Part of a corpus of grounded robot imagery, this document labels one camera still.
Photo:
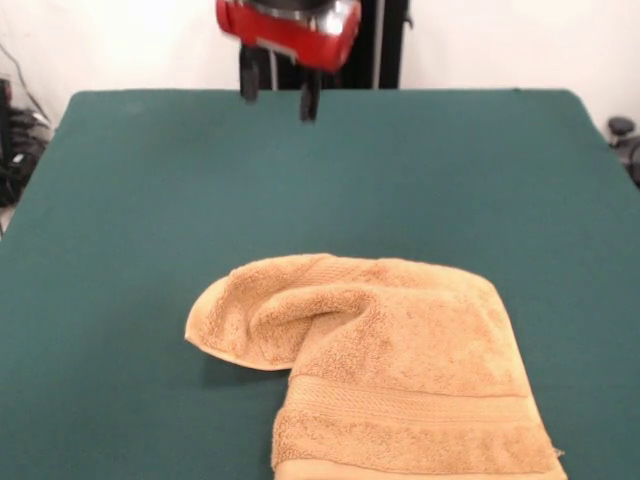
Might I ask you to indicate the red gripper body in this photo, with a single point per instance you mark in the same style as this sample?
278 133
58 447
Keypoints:
300 42

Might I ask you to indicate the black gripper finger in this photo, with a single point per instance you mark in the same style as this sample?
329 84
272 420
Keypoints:
310 100
250 80

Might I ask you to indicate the tan terry towel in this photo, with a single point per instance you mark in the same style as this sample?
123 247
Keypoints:
400 375

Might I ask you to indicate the dark green table cloth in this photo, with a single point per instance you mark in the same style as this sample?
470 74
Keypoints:
150 200

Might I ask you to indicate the black bag pile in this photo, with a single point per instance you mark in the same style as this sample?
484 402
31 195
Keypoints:
25 150

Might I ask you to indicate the black case with red mark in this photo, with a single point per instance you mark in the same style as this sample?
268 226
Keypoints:
4 115

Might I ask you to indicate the black round chair part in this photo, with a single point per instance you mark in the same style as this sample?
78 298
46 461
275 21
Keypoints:
622 127

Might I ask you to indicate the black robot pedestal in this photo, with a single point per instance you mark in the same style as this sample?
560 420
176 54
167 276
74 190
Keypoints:
385 45

